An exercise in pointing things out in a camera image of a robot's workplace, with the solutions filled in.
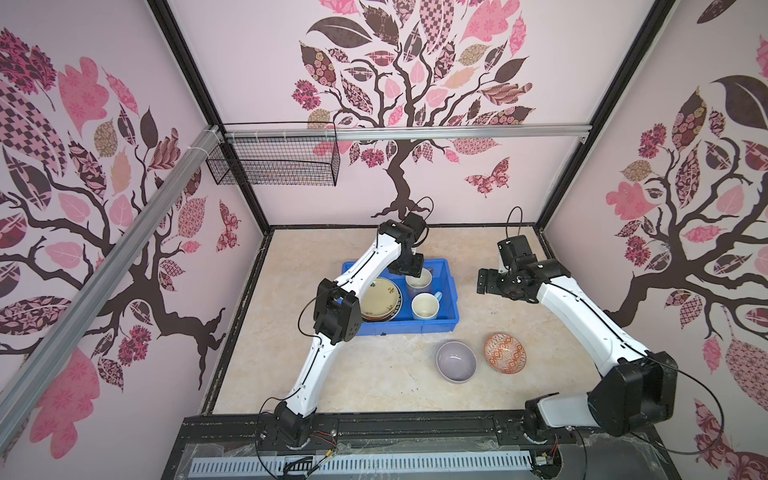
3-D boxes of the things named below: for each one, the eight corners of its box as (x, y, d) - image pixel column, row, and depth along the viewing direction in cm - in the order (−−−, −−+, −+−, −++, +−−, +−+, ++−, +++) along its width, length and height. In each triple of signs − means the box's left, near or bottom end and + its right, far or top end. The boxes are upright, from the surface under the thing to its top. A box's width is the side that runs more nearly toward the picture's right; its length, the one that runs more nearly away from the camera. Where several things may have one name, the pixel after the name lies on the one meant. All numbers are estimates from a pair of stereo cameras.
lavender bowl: (438, 385, 82) (440, 380, 78) (434, 347, 89) (436, 340, 85) (475, 385, 82) (479, 379, 78) (469, 347, 89) (472, 340, 85)
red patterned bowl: (489, 374, 84) (493, 369, 81) (481, 339, 91) (485, 333, 88) (525, 374, 84) (531, 369, 81) (515, 339, 91) (520, 333, 88)
